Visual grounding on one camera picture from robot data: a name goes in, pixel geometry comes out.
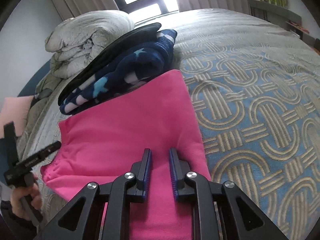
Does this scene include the pink pants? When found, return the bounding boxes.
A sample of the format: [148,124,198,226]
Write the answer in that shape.
[41,70,210,239]

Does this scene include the dark sleeve forearm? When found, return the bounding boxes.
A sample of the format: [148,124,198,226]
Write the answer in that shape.
[1,201,37,239]

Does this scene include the grey wall shelf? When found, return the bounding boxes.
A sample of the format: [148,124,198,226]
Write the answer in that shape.
[248,0,316,47]

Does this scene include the person left hand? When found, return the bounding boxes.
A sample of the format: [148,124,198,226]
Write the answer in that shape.
[10,174,43,221]

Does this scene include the black flat cushion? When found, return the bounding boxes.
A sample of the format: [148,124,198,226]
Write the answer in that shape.
[58,22,162,106]

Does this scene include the navy star fleece blanket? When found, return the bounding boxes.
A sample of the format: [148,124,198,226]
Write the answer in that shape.
[60,29,177,115]

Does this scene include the blue beige patterned bedspread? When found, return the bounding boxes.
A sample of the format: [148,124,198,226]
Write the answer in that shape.
[15,8,320,240]

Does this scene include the pink pillow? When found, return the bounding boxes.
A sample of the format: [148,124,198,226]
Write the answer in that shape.
[1,96,34,139]

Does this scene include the grey folded duvet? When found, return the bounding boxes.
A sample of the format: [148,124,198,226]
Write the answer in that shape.
[45,10,135,79]

